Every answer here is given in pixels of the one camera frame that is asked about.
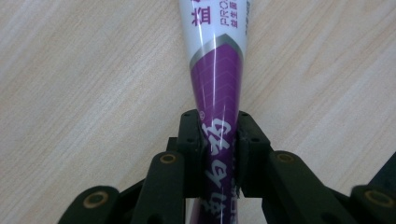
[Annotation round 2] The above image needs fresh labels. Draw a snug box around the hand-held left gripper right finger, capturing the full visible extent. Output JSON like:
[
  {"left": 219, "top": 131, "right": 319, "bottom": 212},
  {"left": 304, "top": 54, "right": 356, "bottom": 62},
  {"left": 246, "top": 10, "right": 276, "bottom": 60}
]
[{"left": 235, "top": 110, "right": 272, "bottom": 199}]

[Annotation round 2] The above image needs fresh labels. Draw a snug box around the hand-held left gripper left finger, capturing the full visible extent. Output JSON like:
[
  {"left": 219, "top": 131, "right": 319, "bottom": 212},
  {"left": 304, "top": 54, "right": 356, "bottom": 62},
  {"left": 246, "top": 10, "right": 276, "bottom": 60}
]
[{"left": 167, "top": 108, "right": 208, "bottom": 199}]

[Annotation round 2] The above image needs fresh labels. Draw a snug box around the white purple toothpaste tube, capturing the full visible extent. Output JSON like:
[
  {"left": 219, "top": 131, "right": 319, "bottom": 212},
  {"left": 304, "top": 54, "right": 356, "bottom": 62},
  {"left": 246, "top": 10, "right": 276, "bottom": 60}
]
[{"left": 177, "top": 0, "right": 254, "bottom": 224}]

